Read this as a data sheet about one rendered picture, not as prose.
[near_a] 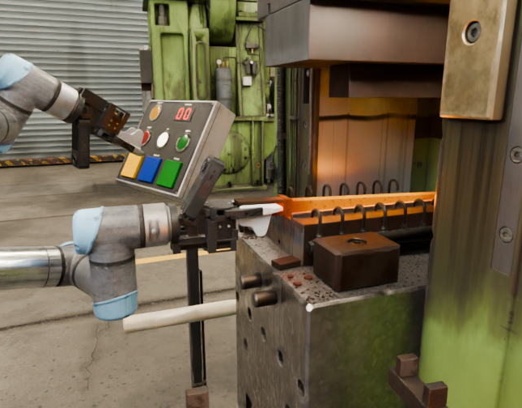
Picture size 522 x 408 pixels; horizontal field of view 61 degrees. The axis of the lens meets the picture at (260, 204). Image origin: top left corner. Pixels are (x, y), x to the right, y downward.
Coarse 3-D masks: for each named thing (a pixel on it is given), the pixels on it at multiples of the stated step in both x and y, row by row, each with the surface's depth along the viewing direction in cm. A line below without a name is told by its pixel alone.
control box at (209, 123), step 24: (144, 120) 138; (168, 120) 129; (192, 120) 122; (216, 120) 118; (144, 144) 133; (168, 144) 125; (192, 144) 118; (216, 144) 120; (120, 168) 137; (192, 168) 115; (168, 192) 117
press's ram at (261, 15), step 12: (264, 0) 87; (276, 0) 81; (288, 0) 76; (300, 0) 72; (360, 0) 72; (372, 0) 72; (384, 0) 72; (396, 0) 72; (408, 0) 72; (420, 0) 72; (432, 0) 72; (444, 0) 72; (264, 12) 87
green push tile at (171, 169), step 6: (168, 162) 120; (174, 162) 119; (180, 162) 117; (162, 168) 121; (168, 168) 119; (174, 168) 118; (180, 168) 117; (162, 174) 120; (168, 174) 118; (174, 174) 117; (162, 180) 119; (168, 180) 117; (174, 180) 116; (168, 186) 116
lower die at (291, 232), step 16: (352, 208) 86; (368, 208) 87; (400, 208) 89; (416, 208) 89; (432, 208) 89; (272, 224) 93; (288, 224) 84; (304, 224) 78; (336, 224) 80; (352, 224) 81; (368, 224) 82; (400, 224) 85; (416, 224) 86; (288, 240) 85; (304, 240) 78; (304, 256) 79
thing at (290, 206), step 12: (420, 192) 96; (432, 192) 96; (240, 204) 79; (252, 204) 80; (288, 204) 82; (300, 204) 83; (312, 204) 84; (324, 204) 85; (336, 204) 86; (348, 204) 87; (372, 204) 89; (288, 216) 82
